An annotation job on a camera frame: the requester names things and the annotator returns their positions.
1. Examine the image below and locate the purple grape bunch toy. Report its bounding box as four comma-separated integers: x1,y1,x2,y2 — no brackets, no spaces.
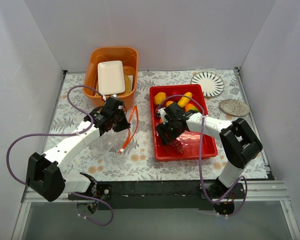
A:
165,139,184,155

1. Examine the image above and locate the clear zip top bag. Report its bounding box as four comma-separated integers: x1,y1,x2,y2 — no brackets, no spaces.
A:
88,105,140,156

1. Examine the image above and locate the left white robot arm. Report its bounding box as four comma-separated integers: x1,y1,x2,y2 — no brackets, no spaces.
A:
25,96,131,202

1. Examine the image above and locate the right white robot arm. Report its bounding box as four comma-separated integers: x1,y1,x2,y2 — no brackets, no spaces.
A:
155,103,263,199

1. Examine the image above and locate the red plastic tray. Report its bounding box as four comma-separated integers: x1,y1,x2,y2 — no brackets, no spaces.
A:
149,83,219,162

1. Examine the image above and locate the orange green mango toy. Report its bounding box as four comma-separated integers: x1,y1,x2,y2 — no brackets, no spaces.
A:
184,103,200,113

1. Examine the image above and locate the yellow elongated mango toy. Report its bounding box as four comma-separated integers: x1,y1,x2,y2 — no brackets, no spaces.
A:
177,92,193,108

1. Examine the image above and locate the green yellow papaya toy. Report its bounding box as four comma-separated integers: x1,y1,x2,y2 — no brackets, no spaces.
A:
165,100,175,108

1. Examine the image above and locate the yellow tray in bin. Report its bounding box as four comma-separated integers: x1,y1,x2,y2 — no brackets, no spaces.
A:
95,74,132,96

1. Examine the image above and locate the white rectangular plate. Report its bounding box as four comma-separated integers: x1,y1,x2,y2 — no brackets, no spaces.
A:
97,60,124,84

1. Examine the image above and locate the white striped round plate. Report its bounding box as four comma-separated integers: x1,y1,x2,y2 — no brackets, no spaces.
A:
190,71,225,98

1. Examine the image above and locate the speckled round coaster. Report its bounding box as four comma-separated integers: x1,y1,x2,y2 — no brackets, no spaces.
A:
219,99,250,117

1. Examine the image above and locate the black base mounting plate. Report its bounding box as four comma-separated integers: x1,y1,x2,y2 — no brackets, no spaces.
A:
67,178,246,211

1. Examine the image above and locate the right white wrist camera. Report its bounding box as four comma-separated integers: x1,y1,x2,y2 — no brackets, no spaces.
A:
154,107,166,121

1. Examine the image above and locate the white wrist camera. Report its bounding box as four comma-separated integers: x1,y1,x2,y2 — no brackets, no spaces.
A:
154,107,166,121
111,94,119,99

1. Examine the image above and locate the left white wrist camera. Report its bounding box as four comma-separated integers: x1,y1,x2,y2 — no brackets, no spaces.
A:
111,94,119,99

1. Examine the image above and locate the aluminium frame rail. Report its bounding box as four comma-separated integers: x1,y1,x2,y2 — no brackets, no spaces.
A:
21,180,290,203

